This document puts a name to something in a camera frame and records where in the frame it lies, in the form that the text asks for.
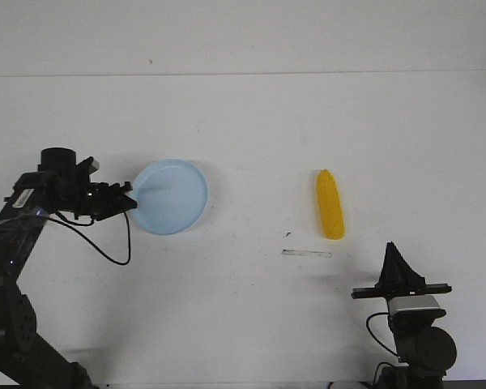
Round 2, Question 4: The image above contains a clear tape strip horizontal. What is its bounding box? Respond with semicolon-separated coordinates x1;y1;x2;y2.
281;249;333;259

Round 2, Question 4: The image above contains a yellow corn cob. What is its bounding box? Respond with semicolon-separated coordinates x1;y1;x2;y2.
316;169;345;240

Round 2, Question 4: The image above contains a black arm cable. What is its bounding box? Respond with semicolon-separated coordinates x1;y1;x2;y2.
365;310;402;358
48;210;131;267

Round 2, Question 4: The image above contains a light blue round plate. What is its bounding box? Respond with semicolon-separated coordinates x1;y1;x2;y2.
130;159;208;235

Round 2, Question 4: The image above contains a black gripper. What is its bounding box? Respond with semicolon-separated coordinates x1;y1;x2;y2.
351;242;452;300
38;147;138;221

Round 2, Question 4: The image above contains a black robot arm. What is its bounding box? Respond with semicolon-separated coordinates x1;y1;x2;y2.
0;147;137;388
94;196;457;387

